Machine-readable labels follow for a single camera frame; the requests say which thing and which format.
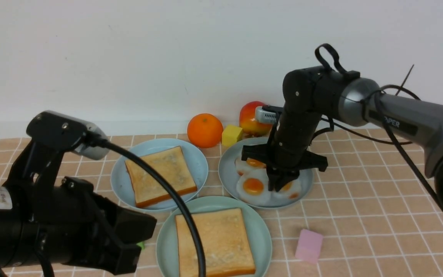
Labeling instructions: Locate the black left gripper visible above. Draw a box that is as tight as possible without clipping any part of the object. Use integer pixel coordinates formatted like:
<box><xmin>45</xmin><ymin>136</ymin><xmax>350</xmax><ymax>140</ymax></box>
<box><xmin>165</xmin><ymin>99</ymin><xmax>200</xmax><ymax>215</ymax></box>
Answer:
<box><xmin>6</xmin><ymin>139</ymin><xmax>157</xmax><ymax>275</ymax></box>

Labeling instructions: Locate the grey plate with eggs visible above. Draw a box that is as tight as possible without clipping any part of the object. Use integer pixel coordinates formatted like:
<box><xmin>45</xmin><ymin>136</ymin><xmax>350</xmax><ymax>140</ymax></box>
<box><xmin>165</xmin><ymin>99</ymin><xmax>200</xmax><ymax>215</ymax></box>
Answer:
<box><xmin>218</xmin><ymin>137</ymin><xmax>314</xmax><ymax>209</ymax></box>

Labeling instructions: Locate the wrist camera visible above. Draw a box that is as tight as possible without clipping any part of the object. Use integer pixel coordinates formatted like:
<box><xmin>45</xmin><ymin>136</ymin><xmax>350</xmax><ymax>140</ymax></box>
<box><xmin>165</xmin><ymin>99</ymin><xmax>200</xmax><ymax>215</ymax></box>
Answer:
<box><xmin>255</xmin><ymin>105</ymin><xmax>283</xmax><ymax>125</ymax></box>
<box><xmin>26</xmin><ymin>110</ymin><xmax>109</xmax><ymax>160</ymax></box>

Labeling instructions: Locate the pink cube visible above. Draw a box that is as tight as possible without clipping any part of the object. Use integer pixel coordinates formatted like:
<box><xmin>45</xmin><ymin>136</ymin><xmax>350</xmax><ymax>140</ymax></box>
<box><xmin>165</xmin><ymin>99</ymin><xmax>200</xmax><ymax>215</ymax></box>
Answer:
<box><xmin>295</xmin><ymin>229</ymin><xmax>323</xmax><ymax>264</ymax></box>

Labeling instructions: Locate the light blue plate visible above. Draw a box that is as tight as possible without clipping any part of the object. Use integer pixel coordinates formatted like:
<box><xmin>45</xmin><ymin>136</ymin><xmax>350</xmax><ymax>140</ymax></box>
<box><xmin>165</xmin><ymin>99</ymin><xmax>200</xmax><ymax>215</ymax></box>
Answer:
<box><xmin>110</xmin><ymin>138</ymin><xmax>209</xmax><ymax>213</ymax></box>

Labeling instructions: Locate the orange fruit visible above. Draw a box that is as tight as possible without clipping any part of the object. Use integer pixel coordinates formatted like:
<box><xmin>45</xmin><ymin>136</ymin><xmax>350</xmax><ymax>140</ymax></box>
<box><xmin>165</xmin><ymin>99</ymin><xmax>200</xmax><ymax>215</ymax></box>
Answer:
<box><xmin>187</xmin><ymin>113</ymin><xmax>223</xmax><ymax>149</ymax></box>

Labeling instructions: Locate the toast slice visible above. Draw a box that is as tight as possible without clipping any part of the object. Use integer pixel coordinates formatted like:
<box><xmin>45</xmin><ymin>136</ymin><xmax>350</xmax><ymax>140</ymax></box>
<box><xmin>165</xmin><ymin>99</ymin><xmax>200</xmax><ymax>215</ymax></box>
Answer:
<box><xmin>125</xmin><ymin>146</ymin><xmax>198</xmax><ymax>208</ymax></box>
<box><xmin>175</xmin><ymin>207</ymin><xmax>256</xmax><ymax>277</ymax></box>

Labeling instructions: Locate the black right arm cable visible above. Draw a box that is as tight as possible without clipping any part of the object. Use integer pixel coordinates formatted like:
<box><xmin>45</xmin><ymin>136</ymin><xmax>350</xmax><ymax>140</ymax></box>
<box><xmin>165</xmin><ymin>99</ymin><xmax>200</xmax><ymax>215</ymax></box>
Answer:
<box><xmin>314</xmin><ymin>43</ymin><xmax>443</xmax><ymax>250</ymax></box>

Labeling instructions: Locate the fried egg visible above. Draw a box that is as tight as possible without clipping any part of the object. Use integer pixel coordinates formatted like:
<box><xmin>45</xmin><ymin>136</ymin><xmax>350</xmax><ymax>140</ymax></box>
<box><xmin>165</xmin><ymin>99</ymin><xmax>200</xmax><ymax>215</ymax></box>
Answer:
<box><xmin>273</xmin><ymin>179</ymin><xmax>302</xmax><ymax>200</ymax></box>
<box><xmin>236</xmin><ymin>169</ymin><xmax>272</xmax><ymax>207</ymax></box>
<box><xmin>235</xmin><ymin>155</ymin><xmax>266</xmax><ymax>176</ymax></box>

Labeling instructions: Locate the yellow cube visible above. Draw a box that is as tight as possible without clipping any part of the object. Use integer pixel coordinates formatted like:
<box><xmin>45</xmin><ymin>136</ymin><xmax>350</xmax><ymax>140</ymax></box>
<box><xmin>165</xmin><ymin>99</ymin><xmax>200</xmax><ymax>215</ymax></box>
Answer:
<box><xmin>221</xmin><ymin>125</ymin><xmax>244</xmax><ymax>147</ymax></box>

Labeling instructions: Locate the mint green plate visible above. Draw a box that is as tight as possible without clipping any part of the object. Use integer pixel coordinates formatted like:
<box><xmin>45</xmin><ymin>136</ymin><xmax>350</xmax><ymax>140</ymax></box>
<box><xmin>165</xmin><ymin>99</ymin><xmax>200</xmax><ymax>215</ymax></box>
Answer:
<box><xmin>156</xmin><ymin>196</ymin><xmax>273</xmax><ymax>277</ymax></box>

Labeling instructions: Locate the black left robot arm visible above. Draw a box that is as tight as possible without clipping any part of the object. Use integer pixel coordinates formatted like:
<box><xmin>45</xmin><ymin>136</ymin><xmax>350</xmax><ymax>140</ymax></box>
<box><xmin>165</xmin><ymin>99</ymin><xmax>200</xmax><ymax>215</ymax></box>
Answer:
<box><xmin>0</xmin><ymin>139</ymin><xmax>158</xmax><ymax>277</ymax></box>

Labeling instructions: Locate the fried egg back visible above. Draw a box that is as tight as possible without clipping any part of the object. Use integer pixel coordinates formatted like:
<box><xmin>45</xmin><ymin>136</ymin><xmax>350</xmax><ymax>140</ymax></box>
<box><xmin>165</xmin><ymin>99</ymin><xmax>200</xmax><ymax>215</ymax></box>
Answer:
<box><xmin>235</xmin><ymin>155</ymin><xmax>266</xmax><ymax>176</ymax></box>

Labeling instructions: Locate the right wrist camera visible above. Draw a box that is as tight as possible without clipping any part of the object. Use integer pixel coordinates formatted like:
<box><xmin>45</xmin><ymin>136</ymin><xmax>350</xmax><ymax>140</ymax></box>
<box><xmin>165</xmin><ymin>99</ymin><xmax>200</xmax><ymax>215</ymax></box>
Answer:
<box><xmin>255</xmin><ymin>105</ymin><xmax>283</xmax><ymax>125</ymax></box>

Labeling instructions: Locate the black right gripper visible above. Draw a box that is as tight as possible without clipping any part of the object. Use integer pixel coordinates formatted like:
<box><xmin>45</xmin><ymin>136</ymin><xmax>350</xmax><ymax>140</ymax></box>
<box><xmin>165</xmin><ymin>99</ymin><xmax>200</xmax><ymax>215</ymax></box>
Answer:
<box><xmin>241</xmin><ymin>112</ymin><xmax>328</xmax><ymax>192</ymax></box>

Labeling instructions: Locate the red yellow apple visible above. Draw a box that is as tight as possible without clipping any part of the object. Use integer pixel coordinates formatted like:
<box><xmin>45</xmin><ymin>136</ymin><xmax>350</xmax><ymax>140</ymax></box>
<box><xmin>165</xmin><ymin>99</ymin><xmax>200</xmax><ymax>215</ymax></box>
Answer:
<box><xmin>239</xmin><ymin>101</ymin><xmax>272</xmax><ymax>137</ymax></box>

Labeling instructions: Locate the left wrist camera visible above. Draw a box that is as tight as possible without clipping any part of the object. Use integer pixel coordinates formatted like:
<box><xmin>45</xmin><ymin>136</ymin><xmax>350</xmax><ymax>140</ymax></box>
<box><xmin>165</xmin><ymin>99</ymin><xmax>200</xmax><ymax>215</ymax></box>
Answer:
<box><xmin>26</xmin><ymin>110</ymin><xmax>109</xmax><ymax>160</ymax></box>

